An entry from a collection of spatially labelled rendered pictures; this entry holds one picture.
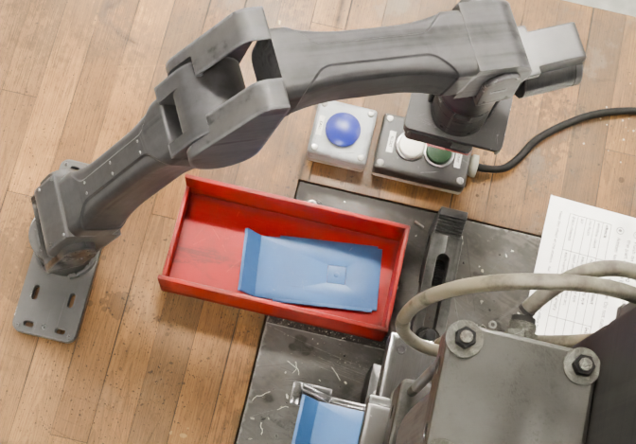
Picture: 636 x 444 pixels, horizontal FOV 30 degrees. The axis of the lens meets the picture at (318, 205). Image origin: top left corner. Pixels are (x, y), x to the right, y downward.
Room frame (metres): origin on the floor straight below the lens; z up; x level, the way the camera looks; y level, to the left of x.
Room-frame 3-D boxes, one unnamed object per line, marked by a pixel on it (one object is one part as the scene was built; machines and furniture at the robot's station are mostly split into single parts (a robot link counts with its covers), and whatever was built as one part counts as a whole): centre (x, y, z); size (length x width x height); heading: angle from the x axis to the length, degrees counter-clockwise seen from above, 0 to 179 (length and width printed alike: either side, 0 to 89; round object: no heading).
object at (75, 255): (0.29, 0.25, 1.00); 0.09 x 0.06 x 0.06; 25
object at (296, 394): (0.16, -0.05, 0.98); 0.07 x 0.02 x 0.01; 88
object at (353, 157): (0.47, -0.01, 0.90); 0.07 x 0.07 x 0.06; 88
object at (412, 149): (0.47, -0.09, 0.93); 0.03 x 0.03 x 0.02
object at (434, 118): (0.46, -0.12, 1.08); 0.10 x 0.07 x 0.07; 86
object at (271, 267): (0.31, -0.01, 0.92); 0.15 x 0.07 x 0.03; 94
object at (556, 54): (0.48, -0.16, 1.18); 0.12 x 0.09 x 0.12; 115
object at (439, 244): (0.28, -0.14, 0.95); 0.15 x 0.03 x 0.10; 178
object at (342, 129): (0.47, -0.01, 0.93); 0.04 x 0.04 x 0.02
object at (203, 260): (0.31, 0.02, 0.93); 0.25 x 0.12 x 0.06; 88
